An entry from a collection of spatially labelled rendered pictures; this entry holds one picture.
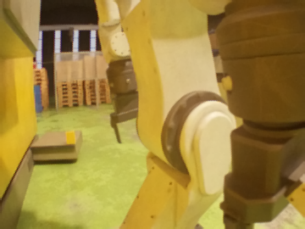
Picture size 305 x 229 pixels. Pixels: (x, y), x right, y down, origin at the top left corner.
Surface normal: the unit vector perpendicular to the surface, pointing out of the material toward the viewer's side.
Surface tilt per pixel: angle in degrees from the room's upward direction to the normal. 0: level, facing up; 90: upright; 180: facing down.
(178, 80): 90
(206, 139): 90
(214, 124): 90
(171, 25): 115
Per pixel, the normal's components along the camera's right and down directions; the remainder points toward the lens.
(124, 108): 0.40, 0.14
